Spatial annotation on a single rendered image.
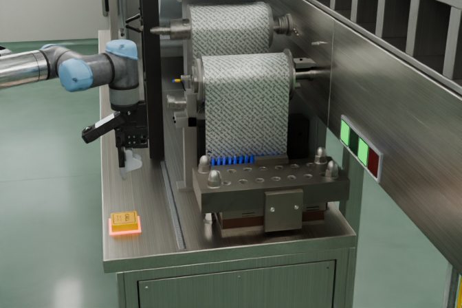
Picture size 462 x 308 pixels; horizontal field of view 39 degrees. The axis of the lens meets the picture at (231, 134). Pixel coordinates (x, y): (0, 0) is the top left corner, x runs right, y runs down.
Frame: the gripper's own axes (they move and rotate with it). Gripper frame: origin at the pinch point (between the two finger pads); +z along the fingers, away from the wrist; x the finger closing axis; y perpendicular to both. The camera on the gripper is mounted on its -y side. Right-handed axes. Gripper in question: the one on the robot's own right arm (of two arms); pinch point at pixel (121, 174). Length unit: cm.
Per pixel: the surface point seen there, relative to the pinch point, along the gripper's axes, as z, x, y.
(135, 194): 15.2, 17.6, 3.9
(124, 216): 12.8, 0.9, 0.0
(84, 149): 105, 267, -22
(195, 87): -18.6, 12.5, 21.7
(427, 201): -16, -56, 56
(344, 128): -14, -14, 55
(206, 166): 0.2, 1.6, 22.8
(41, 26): 84, 566, -70
